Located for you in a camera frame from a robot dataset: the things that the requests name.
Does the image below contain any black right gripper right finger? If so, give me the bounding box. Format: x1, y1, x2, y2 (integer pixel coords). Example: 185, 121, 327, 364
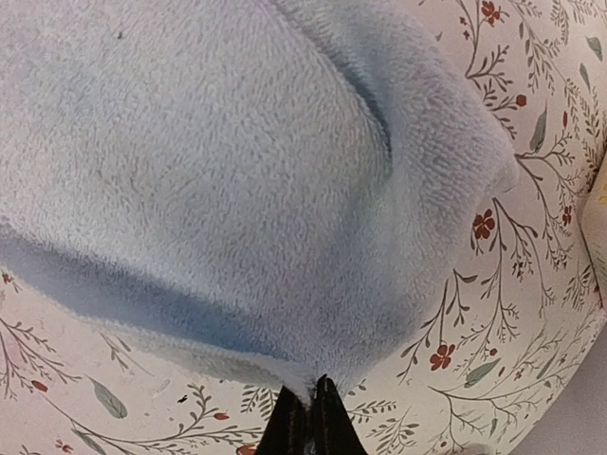
312, 374, 364, 455

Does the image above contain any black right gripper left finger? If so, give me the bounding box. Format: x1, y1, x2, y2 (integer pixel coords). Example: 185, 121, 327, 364
258, 387, 308, 455

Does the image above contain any light blue terry towel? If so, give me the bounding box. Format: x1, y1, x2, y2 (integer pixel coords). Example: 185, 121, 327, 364
1, 1, 518, 400

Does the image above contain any floral table cover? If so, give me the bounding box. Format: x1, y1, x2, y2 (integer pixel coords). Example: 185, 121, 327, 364
1, 1, 606, 454

